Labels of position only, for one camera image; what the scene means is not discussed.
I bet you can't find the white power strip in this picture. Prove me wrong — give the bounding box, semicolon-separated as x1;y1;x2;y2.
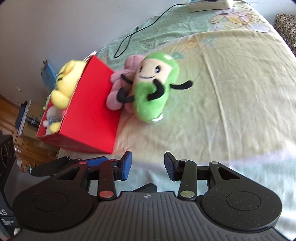
186;0;234;12

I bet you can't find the green bean plush toy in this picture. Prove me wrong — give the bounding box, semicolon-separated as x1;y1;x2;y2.
116;51;193;123

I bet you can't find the white plush bunny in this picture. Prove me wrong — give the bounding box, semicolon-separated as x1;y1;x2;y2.
43;105;66;135

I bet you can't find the pastel cartoon bed sheet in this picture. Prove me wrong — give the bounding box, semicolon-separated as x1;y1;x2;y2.
58;0;296;240

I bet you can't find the blue notebook with clips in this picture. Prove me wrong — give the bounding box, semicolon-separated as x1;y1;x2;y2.
41;60;57;94

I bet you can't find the red cardboard box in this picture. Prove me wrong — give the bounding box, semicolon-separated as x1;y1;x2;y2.
37;56;121;154

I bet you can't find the yellow tiger plush toy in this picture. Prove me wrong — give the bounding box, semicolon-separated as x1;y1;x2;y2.
48;59;88;135

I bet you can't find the patterned cloth covered table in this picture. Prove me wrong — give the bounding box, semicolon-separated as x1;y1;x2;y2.
274;14;296;55

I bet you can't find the pink plush teddy bear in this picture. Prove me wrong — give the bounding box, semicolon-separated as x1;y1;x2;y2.
106;55;145;113

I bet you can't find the black charging cable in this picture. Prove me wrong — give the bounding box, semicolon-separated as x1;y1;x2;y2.
113;2;188;59

